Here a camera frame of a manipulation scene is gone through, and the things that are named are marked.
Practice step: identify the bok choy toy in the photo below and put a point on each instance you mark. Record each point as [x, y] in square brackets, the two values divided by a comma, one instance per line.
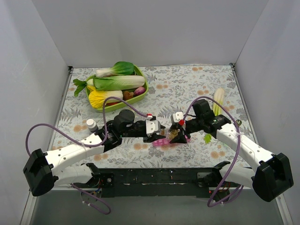
[119, 68]

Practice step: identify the purple onion toy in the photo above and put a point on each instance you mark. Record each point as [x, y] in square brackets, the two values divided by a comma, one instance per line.
[139, 91]

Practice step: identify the pink weekly pill organizer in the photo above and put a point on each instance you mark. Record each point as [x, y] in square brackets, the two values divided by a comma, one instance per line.
[164, 142]

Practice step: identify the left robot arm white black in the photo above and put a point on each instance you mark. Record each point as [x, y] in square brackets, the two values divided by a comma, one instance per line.
[44, 170]

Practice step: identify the red pepper toy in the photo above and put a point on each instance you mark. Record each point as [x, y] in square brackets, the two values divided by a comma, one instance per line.
[110, 104]

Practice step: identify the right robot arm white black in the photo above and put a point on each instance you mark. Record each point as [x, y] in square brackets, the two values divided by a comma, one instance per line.
[269, 175]

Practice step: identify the green plastic tray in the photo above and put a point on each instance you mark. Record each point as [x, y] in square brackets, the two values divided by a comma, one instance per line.
[112, 99]

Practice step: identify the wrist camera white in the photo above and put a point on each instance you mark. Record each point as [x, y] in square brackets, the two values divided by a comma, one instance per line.
[176, 118]
[152, 127]

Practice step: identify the brown mushroom toy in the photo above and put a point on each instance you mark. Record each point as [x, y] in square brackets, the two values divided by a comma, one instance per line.
[128, 95]

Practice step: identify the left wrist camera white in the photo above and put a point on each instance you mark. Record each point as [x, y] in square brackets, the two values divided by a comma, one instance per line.
[152, 127]

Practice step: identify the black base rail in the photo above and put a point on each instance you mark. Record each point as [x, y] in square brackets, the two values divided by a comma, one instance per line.
[153, 182]

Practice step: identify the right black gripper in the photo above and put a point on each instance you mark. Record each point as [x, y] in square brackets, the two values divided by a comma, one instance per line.
[185, 129]

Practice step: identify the clear pill bottle yellow capsules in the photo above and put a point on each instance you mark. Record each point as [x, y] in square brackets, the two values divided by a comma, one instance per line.
[171, 133]

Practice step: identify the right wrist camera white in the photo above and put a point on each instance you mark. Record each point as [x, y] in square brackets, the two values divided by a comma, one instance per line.
[176, 118]

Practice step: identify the white radish with leaves toy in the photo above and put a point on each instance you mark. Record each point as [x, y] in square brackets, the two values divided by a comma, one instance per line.
[80, 85]

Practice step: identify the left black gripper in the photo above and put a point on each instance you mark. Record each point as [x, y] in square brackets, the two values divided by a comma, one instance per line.
[145, 131]

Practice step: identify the long green napa cabbage toy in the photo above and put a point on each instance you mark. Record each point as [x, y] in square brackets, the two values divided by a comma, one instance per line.
[119, 82]

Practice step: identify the yellow cabbage toy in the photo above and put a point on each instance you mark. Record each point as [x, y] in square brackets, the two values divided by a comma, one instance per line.
[97, 97]

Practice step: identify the green round jar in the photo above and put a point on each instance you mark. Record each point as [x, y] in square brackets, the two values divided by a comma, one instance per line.
[239, 122]

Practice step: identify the green celery stalk toy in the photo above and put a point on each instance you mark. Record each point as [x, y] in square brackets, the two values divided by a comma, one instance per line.
[218, 97]

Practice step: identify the small white cap blue bottle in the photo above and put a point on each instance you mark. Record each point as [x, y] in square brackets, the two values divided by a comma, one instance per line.
[92, 125]

